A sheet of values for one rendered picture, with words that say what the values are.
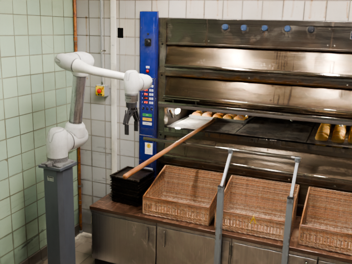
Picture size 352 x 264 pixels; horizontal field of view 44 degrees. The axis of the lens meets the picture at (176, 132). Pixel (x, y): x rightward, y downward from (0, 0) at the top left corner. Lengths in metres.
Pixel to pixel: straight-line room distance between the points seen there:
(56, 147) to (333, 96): 2.08
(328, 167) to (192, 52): 1.40
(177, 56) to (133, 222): 1.40
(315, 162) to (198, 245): 1.10
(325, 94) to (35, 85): 2.27
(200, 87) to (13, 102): 1.47
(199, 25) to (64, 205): 1.76
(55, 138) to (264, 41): 1.73
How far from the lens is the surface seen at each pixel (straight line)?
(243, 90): 3.53
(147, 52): 3.75
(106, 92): 3.97
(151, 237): 3.54
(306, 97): 3.45
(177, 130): 3.76
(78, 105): 3.42
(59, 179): 3.38
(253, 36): 3.49
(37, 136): 3.82
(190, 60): 3.62
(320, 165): 3.55
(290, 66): 3.43
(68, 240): 3.61
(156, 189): 3.73
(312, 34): 3.42
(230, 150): 3.23
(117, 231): 3.68
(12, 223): 3.78
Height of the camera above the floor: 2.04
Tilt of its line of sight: 14 degrees down
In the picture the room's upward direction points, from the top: 2 degrees clockwise
